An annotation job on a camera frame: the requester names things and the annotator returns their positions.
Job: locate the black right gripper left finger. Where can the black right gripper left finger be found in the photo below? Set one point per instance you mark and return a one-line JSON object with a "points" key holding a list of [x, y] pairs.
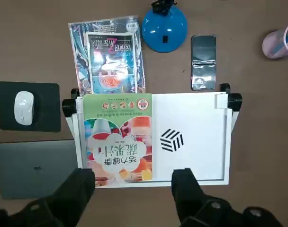
{"points": [[63, 208]]}

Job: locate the white computer mouse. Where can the white computer mouse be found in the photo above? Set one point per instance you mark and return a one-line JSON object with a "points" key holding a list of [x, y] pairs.
{"points": [[24, 108]]}

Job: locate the grey laptop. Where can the grey laptop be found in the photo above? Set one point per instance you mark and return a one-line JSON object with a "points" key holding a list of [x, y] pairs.
{"points": [[28, 165]]}

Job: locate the green cover recipe book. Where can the green cover recipe book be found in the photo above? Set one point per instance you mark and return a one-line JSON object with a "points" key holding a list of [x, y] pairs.
{"points": [[118, 132]]}

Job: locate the large wrapped comic magazine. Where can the large wrapped comic magazine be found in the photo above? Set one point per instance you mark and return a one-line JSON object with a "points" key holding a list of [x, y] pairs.
{"points": [[77, 59]]}

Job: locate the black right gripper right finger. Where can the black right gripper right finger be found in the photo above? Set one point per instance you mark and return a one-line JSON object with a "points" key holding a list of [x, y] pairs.
{"points": [[196, 208]]}

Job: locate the black mouse pad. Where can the black mouse pad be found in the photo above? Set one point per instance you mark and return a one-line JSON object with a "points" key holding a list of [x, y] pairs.
{"points": [[47, 106]]}

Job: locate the small blue orange comic book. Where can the small blue orange comic book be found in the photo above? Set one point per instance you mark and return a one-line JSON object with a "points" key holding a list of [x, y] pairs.
{"points": [[110, 66]]}

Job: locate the blue desk lamp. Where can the blue desk lamp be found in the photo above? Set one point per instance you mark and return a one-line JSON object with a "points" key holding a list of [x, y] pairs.
{"points": [[163, 26]]}

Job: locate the black folding phone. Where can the black folding phone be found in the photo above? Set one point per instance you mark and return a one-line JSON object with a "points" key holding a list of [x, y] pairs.
{"points": [[203, 47]]}

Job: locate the pink mesh pen cup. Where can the pink mesh pen cup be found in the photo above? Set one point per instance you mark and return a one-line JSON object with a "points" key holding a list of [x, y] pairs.
{"points": [[272, 45]]}

